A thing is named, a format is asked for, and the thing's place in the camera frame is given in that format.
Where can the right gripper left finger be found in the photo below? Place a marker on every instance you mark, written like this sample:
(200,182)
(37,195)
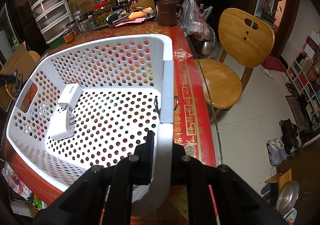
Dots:
(102,195)

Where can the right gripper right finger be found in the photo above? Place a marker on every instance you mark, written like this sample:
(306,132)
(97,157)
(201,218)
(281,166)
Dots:
(217,195)

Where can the white square charger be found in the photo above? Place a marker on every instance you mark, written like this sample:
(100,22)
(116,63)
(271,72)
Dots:
(61,125)

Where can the white perforated plastic basket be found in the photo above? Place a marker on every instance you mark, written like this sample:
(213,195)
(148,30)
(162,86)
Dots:
(128,89)

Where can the coin on table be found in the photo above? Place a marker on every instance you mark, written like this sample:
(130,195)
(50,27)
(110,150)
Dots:
(190,150)

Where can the black folding phone stand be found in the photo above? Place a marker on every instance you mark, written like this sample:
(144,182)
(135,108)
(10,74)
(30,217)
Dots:
(13,83)

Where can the cardboard box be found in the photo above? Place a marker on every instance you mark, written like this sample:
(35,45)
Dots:
(25,62)

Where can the wooden chair right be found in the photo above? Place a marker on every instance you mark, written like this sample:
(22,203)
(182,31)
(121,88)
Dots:
(246,41)

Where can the green woven basket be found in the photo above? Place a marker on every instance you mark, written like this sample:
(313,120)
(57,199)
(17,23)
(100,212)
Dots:
(56,42)

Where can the empty glass jar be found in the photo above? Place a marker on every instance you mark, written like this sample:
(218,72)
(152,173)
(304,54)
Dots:
(87,25)

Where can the red lid pickle jar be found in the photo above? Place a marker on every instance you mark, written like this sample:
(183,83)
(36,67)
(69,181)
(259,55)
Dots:
(101,11)

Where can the brown ceramic mug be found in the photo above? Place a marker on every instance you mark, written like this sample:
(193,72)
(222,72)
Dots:
(168,12)

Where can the white stacked drawer tower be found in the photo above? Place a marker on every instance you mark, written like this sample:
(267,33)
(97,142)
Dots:
(52,17)

